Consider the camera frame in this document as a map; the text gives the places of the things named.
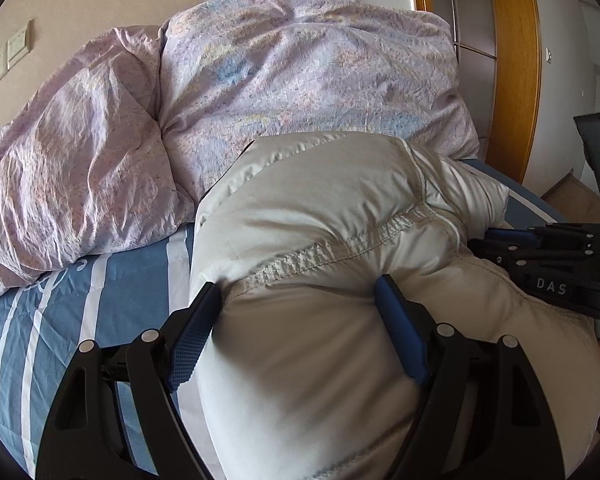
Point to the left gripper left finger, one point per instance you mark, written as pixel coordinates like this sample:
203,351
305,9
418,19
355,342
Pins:
84,435

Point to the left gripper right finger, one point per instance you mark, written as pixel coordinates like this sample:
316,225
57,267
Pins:
481,411

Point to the pink floral duvet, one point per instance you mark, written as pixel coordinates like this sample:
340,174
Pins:
115,150

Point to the white wall switch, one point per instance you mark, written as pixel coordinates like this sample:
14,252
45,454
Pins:
18,45

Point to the cream puffer jacket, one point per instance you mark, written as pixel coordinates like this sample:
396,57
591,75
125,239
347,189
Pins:
300,379

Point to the wooden headboard shelf frame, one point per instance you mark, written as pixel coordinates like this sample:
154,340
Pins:
517,86

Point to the blue white striped bedsheet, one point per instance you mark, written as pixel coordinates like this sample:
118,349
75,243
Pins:
109,298

